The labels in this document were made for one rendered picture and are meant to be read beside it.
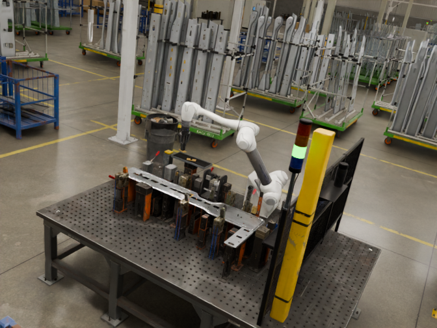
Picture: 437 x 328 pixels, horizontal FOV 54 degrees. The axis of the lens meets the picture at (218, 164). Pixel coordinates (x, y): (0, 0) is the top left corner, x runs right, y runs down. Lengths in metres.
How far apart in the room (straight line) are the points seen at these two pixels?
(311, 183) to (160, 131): 4.07
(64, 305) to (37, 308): 0.21
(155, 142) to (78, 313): 3.18
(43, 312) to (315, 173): 2.55
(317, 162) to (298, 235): 0.48
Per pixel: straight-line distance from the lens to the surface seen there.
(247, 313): 3.01
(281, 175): 4.00
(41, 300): 4.10
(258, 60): 11.33
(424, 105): 9.91
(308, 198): 2.53
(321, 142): 2.41
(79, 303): 4.04
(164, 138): 6.37
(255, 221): 3.41
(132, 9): 6.98
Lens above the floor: 2.66
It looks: 22 degrees down
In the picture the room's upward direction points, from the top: 9 degrees clockwise
